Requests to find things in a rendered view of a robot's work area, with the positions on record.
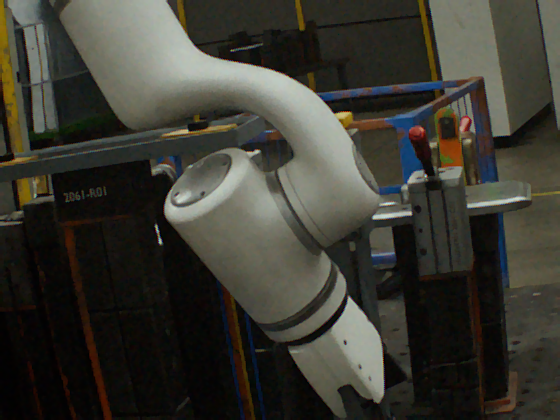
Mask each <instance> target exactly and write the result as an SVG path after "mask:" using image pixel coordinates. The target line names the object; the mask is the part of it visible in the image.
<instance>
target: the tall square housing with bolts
mask: <svg viewBox="0 0 560 420"><path fill-rule="evenodd" d="M246 153H248V154H249V157H250V158H251V160H252V161H253V162H254V163H255V165H256V166H257V167H258V168H259V170H261V171H262V172H263V168H262V162H261V153H260V151H258V150H255V151H247V152H246ZM199 263H200V267H206V268H207V266H206V265H205V264H204V263H203V262H202V261H201V259H200V262H199ZM207 273H208V278H209V284H210V290H211V296H212V302H213V308H214V313H215V319H216V325H217V331H218V336H219V340H220V342H221V348H222V350H224V351H223V352H221V354H220V355H219V359H220V365H221V370H222V376H223V381H224V387H225V392H226V397H227V403H228V408H229V413H230V419H231V420H302V415H301V409H300V404H299V398H298V392H297V388H298V387H297V381H296V375H295V369H294V364H293V358H292V356H291V354H290V352H289V350H288V345H284V344H282V343H281V342H276V341H273V340H271V339H269V337H268V336H267V334H266V333H265V332H264V331H263V330H262V329H261V327H260V326H259V325H258V324H257V323H256V322H255V321H254V320H253V319H252V318H251V317H250V315H249V314H248V313H247V312H246V311H245V310H244V308H243V307H242V306H241V305H240V304H239V303H238V301H237V300H236V299H235V298H234V297H233V296H232V294H231V293H230V292H229V291H228V290H227V289H226V287H225V286H224V285H223V284H222V283H221V282H220V280H219V279H218V278H217V277H216V276H214V275H213V273H212V272H211V271H210V270H209V269H208V268H207Z"/></svg>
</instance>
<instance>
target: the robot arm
mask: <svg viewBox="0 0 560 420"><path fill-rule="evenodd" d="M49 2H50V4H52V5H51V6H52V7H53V9H54V10H55V13H56V15H58V19H59V20H60V21H61V22H62V26H64V28H65V29H66V32H67V33H68V35H69V36H70V38H71V40H72V42H73V43H74V45H75V47H76V49H77V50H78V52H79V54H80V55H81V57H82V59H83V61H84V62H85V64H86V66H87V67H88V69H89V71H90V72H91V74H92V75H93V78H94V80H95V81H96V83H97V84H98V87H99V88H100V90H101V91H102V93H103V95H104V97H105V98H106V100H107V101H108V103H109V104H110V107H111V108H112V110H113V111H114V112H115V114H116V115H117V118H118V119H119V120H121V121H122V122H123V123H124V124H125V125H126V126H127V127H128V128H129V129H131V130H134V131H137V132H141V131H147V130H152V129H156V128H159V127H162V126H165V125H168V124H171V123H174V122H177V121H180V120H183V119H186V118H189V117H192V116H194V115H198V114H202V113H206V112H211V111H217V110H235V111H242V112H246V113H248V112H249V113H253V114H255V115H257V116H260V117H262V118H264V119H265V120H267V121H268V122H269V123H270V124H272V125H273V126H274V127H275V128H276V129H277V130H278V131H279V132H280V134H281V135H282V136H283V137H284V139H285V140H286V142H287V143H288V145H289V146H290V148H291V150H292V152H293V158H292V159H291V160H290V161H289V162H288V163H286V164H285V165H283V166H281V167H280V168H278V169H277V170H275V171H273V172H262V171H261V170H259V168H258V167H257V166H256V165H255V163H254V162H253V161H252V160H251V158H250V157H249V154H248V153H246V152H245V151H244V150H241V149H237V148H230V149H223V150H220V151H217V152H215V153H212V154H210V155H208V156H206V157H205V158H203V159H201V160H200V161H198V162H197V163H195V164H194V165H193V166H192V167H190V168H189V169H188V170H187V171H186V172H185V173H184V174H183V175H182V176H181V177H180V178H179V179H178V180H177V181H176V183H175V184H174V185H173V187H172V188H171V190H170V191H169V193H168V195H167V198H166V200H165V218H166V220H167V221H168V222H169V223H170V225H171V226H172V227H173V228H174V229H175V230H176V231H177V233H178V234H179V235H180V236H181V237H182V238H183V240H184V241H185V242H186V243H187V244H188V245H189V247H190V248H191V249H192V250H193V251H194V252H195V254H196V255H197V256H198V257H199V258H200V259H201V261H202V262H203V263H204V264H205V265H206V266H207V268H208V269H209V270H210V271H211V272H212V273H213V275H214V276H216V277H217V278H218V279H219V280H220V282H221V283H222V284H223V285H224V286H225V287H226V289H227V290H228V291H229V292H230V293H231V294H232V296H233V297H234V298H235V299H236V300H237V301H238V303H239V304H240V305H241V306H242V307H243V308H244V310H245V311H246V312H247V313H248V314H249V315H250V317H251V318H252V319H253V320H254V321H255V322H256V323H257V324H258V325H259V326H260V327H261V329H262V330H263V331H264V332H265V333H266V334H267V336H268V337H269V339H271V340H273V341H276V342H281V343H282V344H284V345H288V350H289V352H290V354H291V356H292V357H293V359H294V360H295V362H296V364H297V365H298V367H299V368H300V369H301V371H302V372H303V373H302V374H303V375H304V377H305V378H306V379H307V380H308V382H309V383H310V384H311V386H312V387H313V388H314V389H315V390H316V392H317V393H318V394H319V396H320V397H321V398H322V400H323V401H324V402H325V403H326V404H327V405H328V406H329V408H330V409H331V410H332V412H333V413H334V414H335V415H336V416H338V417H339V418H341V419H345V418H346V417H347V420H369V419H367V418H366V417H365V416H364V414H363V409H366V408H369V407H371V406H374V408H375V410H376V413H377V415H378V417H379V418H376V419H373V420H396V419H395V418H394V416H392V417H388V416H387V415H388V414H387V411H386V410H385V408H384V406H383V404H382V401H381V400H382V398H383V395H384V390H387V389H389V388H390V387H392V386H395V385H397V384H399V383H401V382H404V381H406V380H407V378H408V374H407V373H406V372H405V370H404V369H402V368H401V367H402V366H401V365H400V364H399V363H398V361H396V360H395V358H394V356H393V355H392V353H388V354H384V353H386V352H387V347H386V343H385V342H382V341H381V340H380V337H379V335H378V333H377V331H376V329H375V328H374V326H373V325H372V323H371V322H370V321H369V319H368V318H366V317H365V314H364V313H363V311H362V309H361V308H360V307H359V306H357V305H356V304H355V303H354V302H353V301H352V300H351V299H350V298H349V297H348V290H347V288H346V280H345V278H344V276H343V274H342V273H341V272H340V271H339V267H337V266H336V264H335V263H332V261H331V260H330V259H329V258H328V256H327V255H326V254H325V253H324V251H323V250H324V249H326V248H328V247H329V246H331V245H333V244H334V243H336V242H338V241H339V240H341V239H343V238H344V237H346V236H348V235H349V234H351V233H352V232H354V231H355V230H357V229H359V228H360V227H362V226H363V225H364V224H366V223H367V222H368V221H369V220H371V219H372V218H373V215H374V214H375V213H376V211H377V209H378V207H379V200H380V197H379V191H378V186H377V184H376V182H375V180H374V178H373V175H372V173H371V172H370V171H369V169H368V166H367V164H366V162H365V160H364V157H363V155H362V154H360V152H359V150H358V149H357V147H356V146H355V144H354V142H353V141H352V139H351V137H350V136H349V135H348V134H347V132H346V131H345V129H344V128H343V126H342V125H341V123H340V122H339V120H338V119H337V117H336V116H335V115H334V113H333V112H332V111H331V110H330V108H329V107H328V106H327V105H326V104H325V103H324V101H323V100H322V99H321V98H320V97H319V96H318V95H316V94H315V93H314V92H313V91H312V90H310V89H308V88H307V87H305V86H304V85H302V84H300V83H299V82H297V81H295V80H293V79H291V78H289V77H287V76H285V75H283V74H281V73H278V72H276V71H273V70H270V69H268V68H264V67H256V66H252V65H247V64H241V63H236V62H231V61H227V60H222V59H215V58H212V57H210V56H208V55H206V54H204V53H202V51H199V50H198V49H197V48H196V47H195V46H194V45H193V44H192V42H190V40H189V39H188V38H189V37H188V35H187V34H186V33H185V31H184V30H183V28H182V26H180V24H179V21H178V19H177V18H176V17H175V15H174V13H173V12H172V11H171V8H170V6H169V5H168V4H167V2H166V0H49ZM360 395H361V396H363V397H365V398H367V399H369V400H367V401H364V402H362V403H360V401H359V398H358V396H360Z"/></svg>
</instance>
